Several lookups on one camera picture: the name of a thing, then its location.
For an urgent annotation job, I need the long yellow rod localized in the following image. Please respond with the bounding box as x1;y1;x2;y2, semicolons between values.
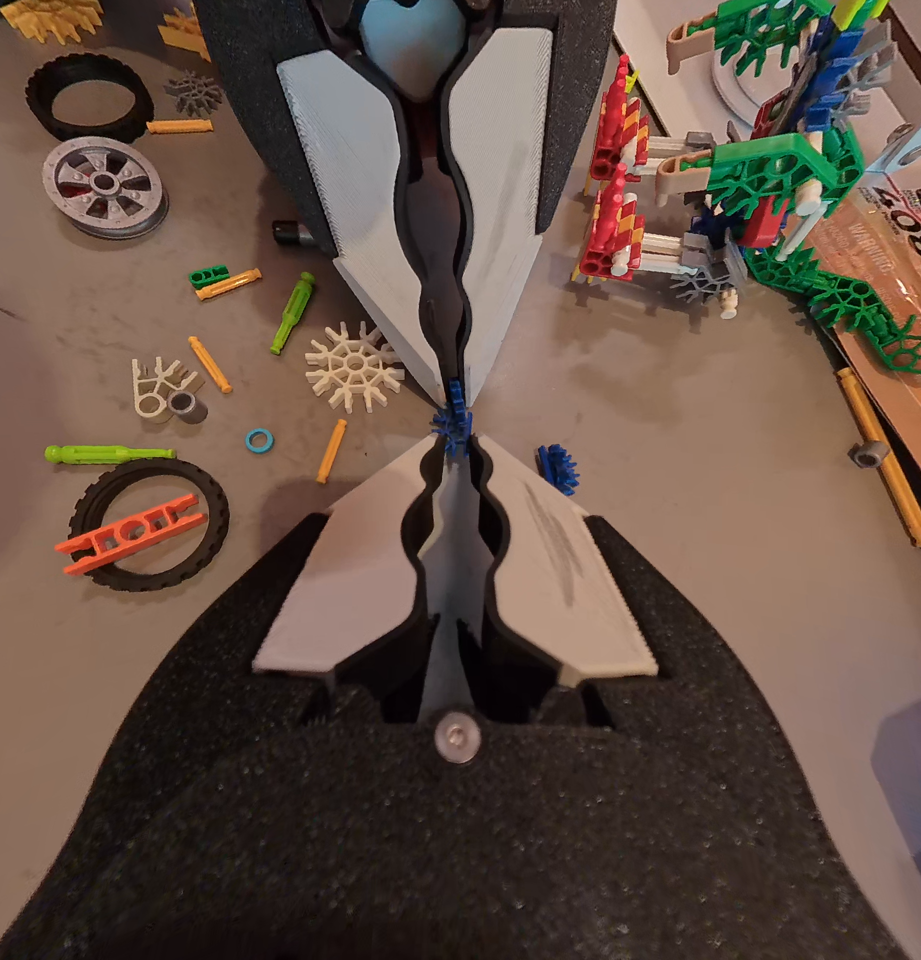
835;366;921;549

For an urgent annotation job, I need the black short cylinder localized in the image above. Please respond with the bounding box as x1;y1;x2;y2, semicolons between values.
271;219;334;250

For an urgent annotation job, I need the silver wheel hub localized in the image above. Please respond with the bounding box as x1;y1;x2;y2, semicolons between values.
40;136;171;241

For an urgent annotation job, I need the yellow snowflake connector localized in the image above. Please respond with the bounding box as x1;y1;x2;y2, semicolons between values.
0;0;105;46
156;7;211;63

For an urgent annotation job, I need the lime green rod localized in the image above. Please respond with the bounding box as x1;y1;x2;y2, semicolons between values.
44;444;178;468
270;271;318;356

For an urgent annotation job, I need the white snowflake connector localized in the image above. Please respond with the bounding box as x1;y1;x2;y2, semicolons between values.
304;321;406;415

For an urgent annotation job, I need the colourful construction toy model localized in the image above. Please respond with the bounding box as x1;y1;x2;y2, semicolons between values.
573;0;921;380

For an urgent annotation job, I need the white fan-shaped connector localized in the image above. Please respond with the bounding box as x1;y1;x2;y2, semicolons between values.
130;356;205;425

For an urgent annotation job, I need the orange ladder connector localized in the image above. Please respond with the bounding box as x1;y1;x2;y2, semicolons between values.
54;492;207;577

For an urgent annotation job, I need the brown cardboard box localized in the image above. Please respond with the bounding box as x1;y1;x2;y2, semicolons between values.
610;0;921;526

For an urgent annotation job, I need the small blue snowflake connector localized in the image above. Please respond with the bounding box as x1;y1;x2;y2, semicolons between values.
430;378;474;459
535;444;582;497

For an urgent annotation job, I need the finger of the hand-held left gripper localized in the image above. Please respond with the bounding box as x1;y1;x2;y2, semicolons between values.
440;26;557;408
276;52;459;404

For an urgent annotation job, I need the black rubber tyre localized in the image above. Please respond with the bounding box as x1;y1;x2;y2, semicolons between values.
68;457;231;594
24;54;156;145

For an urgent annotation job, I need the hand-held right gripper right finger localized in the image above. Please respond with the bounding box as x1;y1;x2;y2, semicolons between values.
469;438;659;687

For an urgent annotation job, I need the grey snowflake connector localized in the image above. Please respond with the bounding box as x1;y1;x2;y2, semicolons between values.
164;71;225;117

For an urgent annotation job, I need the pale blue plastic plate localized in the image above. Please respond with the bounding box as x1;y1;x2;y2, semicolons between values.
865;112;921;198

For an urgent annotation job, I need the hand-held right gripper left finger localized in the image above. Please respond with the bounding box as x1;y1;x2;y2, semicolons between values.
252;437;441;676

